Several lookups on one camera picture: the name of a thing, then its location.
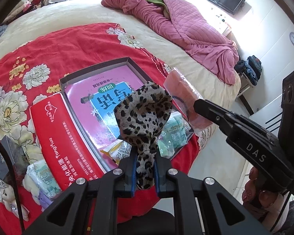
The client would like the yellow white snack packet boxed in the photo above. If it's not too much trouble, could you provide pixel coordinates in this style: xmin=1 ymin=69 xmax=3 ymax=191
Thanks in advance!
xmin=100 ymin=139 xmax=132 ymax=165

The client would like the mint green makeup sponge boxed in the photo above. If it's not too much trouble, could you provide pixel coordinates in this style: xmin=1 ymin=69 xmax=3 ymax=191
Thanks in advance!
xmin=158 ymin=137 xmax=175 ymax=159

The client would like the pink cloth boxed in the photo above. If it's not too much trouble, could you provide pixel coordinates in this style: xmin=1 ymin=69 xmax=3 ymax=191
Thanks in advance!
xmin=163 ymin=68 xmax=212 ymax=135

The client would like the green tissue packet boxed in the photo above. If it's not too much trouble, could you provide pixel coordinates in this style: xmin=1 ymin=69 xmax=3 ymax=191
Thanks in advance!
xmin=159 ymin=111 xmax=187 ymax=150

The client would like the leopard print scarf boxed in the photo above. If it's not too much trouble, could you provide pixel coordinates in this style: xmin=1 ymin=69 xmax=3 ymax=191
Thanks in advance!
xmin=114 ymin=82 xmax=172 ymax=190

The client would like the white wet wipes packet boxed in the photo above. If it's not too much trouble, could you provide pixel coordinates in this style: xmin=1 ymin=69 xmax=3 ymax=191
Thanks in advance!
xmin=26 ymin=160 xmax=61 ymax=200

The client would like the person's right hand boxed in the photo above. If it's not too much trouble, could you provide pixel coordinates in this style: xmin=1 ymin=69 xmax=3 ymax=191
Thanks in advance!
xmin=242 ymin=167 xmax=289 ymax=223

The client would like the cream bed cover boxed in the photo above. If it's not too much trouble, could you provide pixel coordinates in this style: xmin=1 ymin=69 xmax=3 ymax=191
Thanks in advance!
xmin=0 ymin=0 xmax=240 ymax=108

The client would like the chair with dark clothes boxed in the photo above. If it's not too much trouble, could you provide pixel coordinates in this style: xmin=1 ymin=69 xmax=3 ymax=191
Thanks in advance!
xmin=234 ymin=55 xmax=263 ymax=116

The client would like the red tissue box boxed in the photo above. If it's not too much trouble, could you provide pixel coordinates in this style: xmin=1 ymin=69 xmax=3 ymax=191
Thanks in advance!
xmin=30 ymin=93 xmax=105 ymax=190

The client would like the pink quilted duvet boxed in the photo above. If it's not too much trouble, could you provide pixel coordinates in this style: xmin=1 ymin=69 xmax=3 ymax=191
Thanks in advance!
xmin=101 ymin=0 xmax=239 ymax=85

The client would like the grey tray with pink book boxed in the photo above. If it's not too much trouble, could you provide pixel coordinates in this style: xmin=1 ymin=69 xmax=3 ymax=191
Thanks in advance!
xmin=58 ymin=57 xmax=195 ymax=173

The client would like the teddy bear purple dress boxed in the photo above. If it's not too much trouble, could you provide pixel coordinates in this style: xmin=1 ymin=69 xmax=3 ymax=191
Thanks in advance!
xmin=22 ymin=174 xmax=54 ymax=211

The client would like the dark blue gift box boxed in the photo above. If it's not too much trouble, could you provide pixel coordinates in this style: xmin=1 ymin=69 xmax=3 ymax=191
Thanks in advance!
xmin=0 ymin=136 xmax=30 ymax=185

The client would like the teddy bear with crown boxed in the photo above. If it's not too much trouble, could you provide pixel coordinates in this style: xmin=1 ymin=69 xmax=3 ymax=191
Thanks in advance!
xmin=0 ymin=179 xmax=19 ymax=218

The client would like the red floral blanket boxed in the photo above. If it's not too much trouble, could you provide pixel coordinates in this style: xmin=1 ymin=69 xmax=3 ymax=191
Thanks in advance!
xmin=0 ymin=22 xmax=215 ymax=229

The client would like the stack of folded clothes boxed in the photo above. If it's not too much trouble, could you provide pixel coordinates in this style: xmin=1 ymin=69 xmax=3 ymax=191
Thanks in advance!
xmin=1 ymin=0 xmax=43 ymax=25

